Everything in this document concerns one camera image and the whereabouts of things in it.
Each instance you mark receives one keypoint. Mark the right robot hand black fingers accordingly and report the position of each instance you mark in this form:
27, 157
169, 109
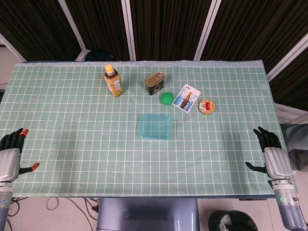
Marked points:
278, 161

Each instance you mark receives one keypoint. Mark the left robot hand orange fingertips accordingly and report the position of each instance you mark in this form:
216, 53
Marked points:
9, 161

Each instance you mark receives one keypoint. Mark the clear plastic container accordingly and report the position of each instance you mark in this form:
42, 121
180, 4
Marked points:
156, 137

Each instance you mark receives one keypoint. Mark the blue transparent plastic container lid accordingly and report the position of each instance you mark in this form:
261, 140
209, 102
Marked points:
156, 125

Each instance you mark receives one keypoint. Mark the right robot arm grey-blue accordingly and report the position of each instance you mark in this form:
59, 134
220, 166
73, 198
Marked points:
288, 207

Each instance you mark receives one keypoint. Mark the black trash bin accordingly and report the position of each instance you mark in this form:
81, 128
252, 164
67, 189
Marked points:
231, 221

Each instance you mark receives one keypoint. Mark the green checked tablecloth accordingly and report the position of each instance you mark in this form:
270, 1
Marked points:
84, 144

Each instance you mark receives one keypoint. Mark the round flat tin red label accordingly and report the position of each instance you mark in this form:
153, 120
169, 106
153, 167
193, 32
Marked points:
207, 106

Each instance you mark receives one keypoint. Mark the photo postcard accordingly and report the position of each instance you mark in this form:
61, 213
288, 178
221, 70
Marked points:
186, 98

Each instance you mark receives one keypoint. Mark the green ball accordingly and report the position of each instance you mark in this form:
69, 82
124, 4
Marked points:
167, 98

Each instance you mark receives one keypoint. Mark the tea bottle yellow cap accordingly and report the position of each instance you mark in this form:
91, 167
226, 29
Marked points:
114, 83

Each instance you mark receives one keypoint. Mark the black bag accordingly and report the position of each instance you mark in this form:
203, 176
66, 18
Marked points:
98, 55

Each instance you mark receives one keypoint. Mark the grey-blue robot torso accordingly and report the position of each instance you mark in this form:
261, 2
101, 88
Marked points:
148, 214

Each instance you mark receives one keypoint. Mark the dark green luncheon meat can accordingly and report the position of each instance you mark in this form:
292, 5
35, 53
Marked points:
154, 84

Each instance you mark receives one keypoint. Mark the dark folding screen white frame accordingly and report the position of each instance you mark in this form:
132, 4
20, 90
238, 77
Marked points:
166, 26

